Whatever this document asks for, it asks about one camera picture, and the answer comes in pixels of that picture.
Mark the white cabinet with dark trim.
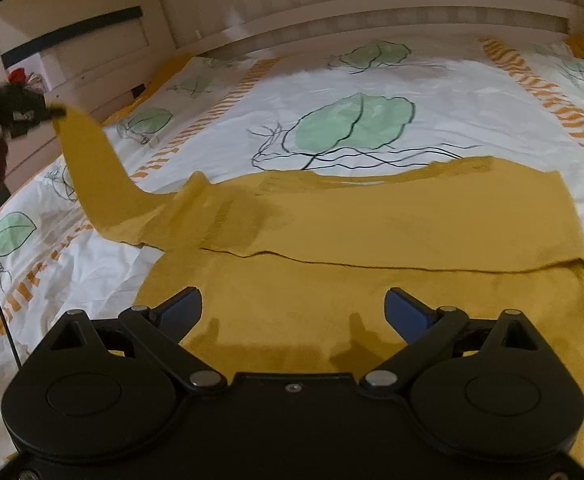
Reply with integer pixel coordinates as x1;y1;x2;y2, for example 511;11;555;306
0;0;173;106

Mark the yellow bed sheet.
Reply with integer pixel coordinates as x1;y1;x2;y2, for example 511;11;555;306
100;52;193;127

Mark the white leaf printed blanket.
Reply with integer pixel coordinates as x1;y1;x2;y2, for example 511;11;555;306
0;37;584;461

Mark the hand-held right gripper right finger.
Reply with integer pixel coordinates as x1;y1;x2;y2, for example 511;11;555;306
362;287;548;392

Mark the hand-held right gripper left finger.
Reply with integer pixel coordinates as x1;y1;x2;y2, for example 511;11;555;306
38;286;226;392

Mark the white wooden bed frame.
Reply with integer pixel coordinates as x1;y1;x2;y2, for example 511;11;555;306
46;0;584;128

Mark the mustard yellow knit sweater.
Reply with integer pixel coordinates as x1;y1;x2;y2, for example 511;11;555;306
54;105;584;376

